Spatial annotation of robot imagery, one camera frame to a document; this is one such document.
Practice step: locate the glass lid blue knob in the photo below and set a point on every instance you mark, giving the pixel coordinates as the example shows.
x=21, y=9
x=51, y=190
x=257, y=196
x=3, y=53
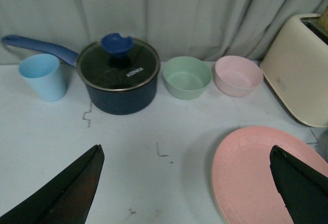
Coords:
x=117, y=63

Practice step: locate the dark blue saucepan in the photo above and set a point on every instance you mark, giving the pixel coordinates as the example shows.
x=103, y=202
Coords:
x=117, y=103

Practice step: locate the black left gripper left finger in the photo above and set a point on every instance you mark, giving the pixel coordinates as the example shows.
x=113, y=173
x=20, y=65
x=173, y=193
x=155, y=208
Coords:
x=67, y=198

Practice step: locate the beige plastic plate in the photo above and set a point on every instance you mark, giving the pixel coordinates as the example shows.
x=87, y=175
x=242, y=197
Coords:
x=217, y=204

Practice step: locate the pink plastic bowl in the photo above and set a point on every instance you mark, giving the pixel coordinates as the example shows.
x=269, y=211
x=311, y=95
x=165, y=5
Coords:
x=237, y=76

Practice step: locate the light blue plastic cup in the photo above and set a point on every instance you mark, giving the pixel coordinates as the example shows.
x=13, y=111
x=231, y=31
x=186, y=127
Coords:
x=42, y=72

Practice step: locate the green plastic bowl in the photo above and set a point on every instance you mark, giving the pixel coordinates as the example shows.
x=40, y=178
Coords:
x=186, y=77

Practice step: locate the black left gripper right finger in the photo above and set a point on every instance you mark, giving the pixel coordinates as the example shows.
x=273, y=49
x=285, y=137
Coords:
x=302, y=188

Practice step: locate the cream two-slot toaster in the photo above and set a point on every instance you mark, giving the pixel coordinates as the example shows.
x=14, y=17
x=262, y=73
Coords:
x=295, y=66

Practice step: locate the pink plastic plate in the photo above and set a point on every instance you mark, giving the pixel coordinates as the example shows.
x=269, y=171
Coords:
x=241, y=174

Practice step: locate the grey curtain backdrop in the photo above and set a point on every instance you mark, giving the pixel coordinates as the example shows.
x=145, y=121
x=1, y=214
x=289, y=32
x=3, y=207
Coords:
x=204, y=29

